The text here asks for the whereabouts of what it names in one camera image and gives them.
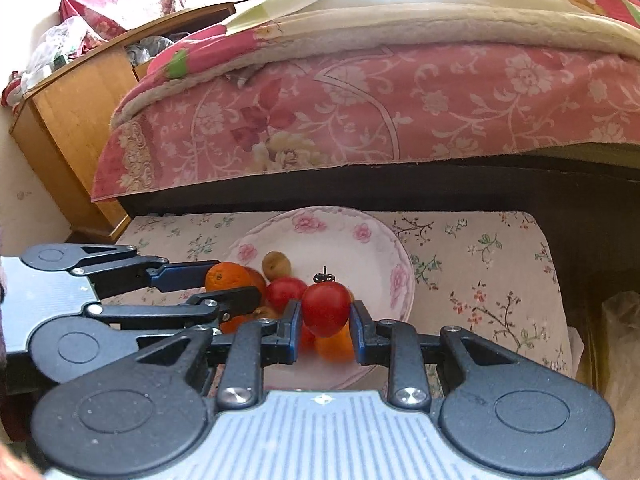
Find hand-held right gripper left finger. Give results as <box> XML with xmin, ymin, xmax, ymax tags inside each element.
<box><xmin>132</xmin><ymin>299</ymin><xmax>303</xmax><ymax>409</ymax></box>

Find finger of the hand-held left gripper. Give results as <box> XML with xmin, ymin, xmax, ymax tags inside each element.
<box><xmin>87</xmin><ymin>286</ymin><xmax>262</xmax><ymax>345</ymax></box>
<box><xmin>72</xmin><ymin>245</ymin><xmax>218</xmax><ymax>300</ymax></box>

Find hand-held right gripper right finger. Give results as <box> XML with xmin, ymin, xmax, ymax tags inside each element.
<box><xmin>348</xmin><ymin>300</ymin><xmax>521</xmax><ymax>409</ymax></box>

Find large orange-red tomato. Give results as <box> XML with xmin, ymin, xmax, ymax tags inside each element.
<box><xmin>246</xmin><ymin>267</ymin><xmax>268</xmax><ymax>308</ymax></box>

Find white plate with pink flowers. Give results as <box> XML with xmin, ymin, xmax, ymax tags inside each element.
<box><xmin>231</xmin><ymin>206</ymin><xmax>416</xmax><ymax>391</ymax></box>

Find wooden nightstand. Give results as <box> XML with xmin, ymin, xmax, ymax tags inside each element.
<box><xmin>9</xmin><ymin>0</ymin><xmax>273</xmax><ymax>243</ymax></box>

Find crumpled cloth in drawer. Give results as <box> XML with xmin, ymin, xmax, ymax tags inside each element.
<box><xmin>125</xmin><ymin>34</ymin><xmax>193</xmax><ymax>67</ymax></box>

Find bed with pink floral quilt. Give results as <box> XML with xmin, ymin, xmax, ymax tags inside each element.
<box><xmin>91</xmin><ymin>42</ymin><xmax>640</xmax><ymax>203</ymax></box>

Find clear plastic bags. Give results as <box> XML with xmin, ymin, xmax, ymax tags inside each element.
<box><xmin>25</xmin><ymin>15</ymin><xmax>108</xmax><ymax>83</ymax></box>

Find translucent plastic bag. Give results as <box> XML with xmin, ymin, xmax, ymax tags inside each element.
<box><xmin>600</xmin><ymin>290</ymin><xmax>640</xmax><ymax>461</ymax></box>

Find pink floral bundle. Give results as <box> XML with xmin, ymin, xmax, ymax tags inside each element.
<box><xmin>60</xmin><ymin>0</ymin><xmax>186</xmax><ymax>36</ymax></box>

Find dark bed frame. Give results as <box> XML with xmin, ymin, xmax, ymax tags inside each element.
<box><xmin>116</xmin><ymin>152</ymin><xmax>640</xmax><ymax>311</ymax></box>

